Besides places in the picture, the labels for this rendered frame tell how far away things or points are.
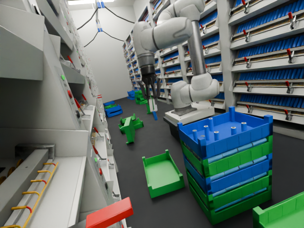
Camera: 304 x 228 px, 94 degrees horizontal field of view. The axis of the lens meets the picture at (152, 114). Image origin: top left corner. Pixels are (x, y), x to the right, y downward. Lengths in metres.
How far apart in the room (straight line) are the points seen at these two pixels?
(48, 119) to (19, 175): 0.10
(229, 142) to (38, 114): 0.54
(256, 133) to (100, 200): 0.55
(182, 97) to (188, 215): 0.80
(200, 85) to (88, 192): 1.01
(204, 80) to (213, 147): 0.70
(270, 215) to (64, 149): 0.57
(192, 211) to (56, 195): 0.67
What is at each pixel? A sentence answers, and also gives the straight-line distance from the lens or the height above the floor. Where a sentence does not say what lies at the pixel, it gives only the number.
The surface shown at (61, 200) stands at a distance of 0.22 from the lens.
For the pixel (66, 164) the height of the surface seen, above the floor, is 0.54.
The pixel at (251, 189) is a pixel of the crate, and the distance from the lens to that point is 0.78.
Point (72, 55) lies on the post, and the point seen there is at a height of 0.84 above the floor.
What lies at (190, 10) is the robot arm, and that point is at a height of 0.98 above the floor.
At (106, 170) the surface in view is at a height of 0.34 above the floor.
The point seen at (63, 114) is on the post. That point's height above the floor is 0.61.
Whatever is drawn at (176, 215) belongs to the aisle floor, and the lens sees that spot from 0.81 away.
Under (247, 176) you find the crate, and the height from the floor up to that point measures 0.17.
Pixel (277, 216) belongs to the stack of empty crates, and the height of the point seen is 0.17.
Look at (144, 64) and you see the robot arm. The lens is 0.74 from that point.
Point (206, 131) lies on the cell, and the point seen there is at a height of 0.37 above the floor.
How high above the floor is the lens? 0.65
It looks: 16 degrees down
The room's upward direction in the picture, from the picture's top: 13 degrees counter-clockwise
